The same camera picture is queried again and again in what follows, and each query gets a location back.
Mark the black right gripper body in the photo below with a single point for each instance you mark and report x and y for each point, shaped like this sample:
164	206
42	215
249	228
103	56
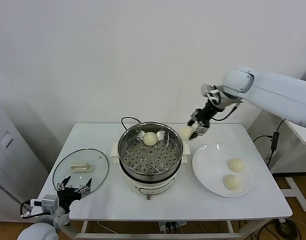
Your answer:
207	113

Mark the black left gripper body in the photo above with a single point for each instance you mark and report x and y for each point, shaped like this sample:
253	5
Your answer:
66	197

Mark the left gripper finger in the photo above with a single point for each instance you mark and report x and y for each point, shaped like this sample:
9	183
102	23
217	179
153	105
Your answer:
63	184
86	190

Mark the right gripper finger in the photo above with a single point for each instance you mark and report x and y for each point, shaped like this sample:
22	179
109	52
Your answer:
194	118
199	131

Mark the white steamed baozi bun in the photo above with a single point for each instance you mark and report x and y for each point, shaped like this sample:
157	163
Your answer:
232	182
186	132
149	138
235	165

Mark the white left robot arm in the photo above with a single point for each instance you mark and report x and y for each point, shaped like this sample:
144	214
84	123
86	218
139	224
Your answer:
38	232

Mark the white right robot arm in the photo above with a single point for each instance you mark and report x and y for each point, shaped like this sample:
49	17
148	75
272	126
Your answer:
275	90

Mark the stainless steel steamer basket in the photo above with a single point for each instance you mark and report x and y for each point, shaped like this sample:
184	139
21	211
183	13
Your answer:
165	165

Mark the white round plate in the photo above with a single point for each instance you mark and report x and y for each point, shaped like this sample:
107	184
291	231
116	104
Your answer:
210	170

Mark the white tall cabinet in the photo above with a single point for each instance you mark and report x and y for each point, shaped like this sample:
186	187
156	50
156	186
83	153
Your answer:
8	155

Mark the cream electric cooker base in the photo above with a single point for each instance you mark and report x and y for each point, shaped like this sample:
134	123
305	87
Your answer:
152	187

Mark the grey usb hub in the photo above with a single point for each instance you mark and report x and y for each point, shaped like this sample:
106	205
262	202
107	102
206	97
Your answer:
275	141

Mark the white power strip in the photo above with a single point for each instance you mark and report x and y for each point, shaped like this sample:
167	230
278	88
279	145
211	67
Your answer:
165	226

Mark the white side desk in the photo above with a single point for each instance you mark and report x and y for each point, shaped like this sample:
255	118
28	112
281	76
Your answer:
301	135

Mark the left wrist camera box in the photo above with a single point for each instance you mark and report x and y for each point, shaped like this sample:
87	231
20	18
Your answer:
49	203

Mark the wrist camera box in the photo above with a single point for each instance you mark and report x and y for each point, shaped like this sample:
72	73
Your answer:
49	203
208	91

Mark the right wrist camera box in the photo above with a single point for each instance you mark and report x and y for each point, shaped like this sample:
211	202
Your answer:
208	91

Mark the white table frame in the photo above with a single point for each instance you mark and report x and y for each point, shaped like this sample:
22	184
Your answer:
117	235

